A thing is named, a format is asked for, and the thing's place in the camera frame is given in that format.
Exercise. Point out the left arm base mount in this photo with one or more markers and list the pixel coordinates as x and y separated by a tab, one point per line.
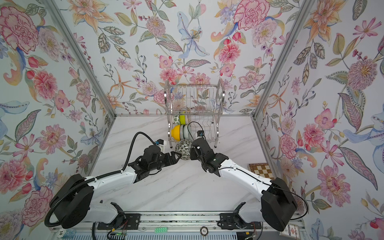
132	221

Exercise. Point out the green leaf pattern bowl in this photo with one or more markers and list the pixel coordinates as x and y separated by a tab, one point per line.
176	120

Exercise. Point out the silver wire dish rack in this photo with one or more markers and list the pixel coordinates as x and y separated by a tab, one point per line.
203	102

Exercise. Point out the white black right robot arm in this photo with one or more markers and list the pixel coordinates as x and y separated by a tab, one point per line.
275	204

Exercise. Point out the wooden checkerboard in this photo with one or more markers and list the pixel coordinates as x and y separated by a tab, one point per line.
262	169

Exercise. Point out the yellow plastic bowl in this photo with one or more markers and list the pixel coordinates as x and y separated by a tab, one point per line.
175	133

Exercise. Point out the dark blue floral bowl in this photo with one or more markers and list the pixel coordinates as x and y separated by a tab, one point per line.
181	128

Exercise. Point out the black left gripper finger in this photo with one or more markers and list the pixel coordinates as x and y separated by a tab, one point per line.
169	159
175	157

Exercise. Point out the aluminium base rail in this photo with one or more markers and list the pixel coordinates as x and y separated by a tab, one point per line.
185	221

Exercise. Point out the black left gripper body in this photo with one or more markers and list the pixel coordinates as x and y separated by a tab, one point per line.
158	165

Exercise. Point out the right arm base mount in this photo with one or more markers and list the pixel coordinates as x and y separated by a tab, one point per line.
231	221

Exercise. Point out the pale green celadon bowl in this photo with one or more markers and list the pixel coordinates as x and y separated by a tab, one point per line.
187	133

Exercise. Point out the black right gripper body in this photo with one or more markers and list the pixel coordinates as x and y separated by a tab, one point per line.
203	164

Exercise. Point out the green connector block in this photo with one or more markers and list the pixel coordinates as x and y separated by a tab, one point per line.
161	230

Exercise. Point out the printed label card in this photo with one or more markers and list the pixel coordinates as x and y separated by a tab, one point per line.
291	231

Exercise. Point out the black white patterned bowl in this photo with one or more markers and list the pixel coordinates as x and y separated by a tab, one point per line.
184	148

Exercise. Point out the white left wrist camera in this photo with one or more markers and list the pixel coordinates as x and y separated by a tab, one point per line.
162	144

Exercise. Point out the lime green plastic bowl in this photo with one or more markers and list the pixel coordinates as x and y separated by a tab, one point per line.
183	119

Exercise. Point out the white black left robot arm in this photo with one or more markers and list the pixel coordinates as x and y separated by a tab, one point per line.
88	199

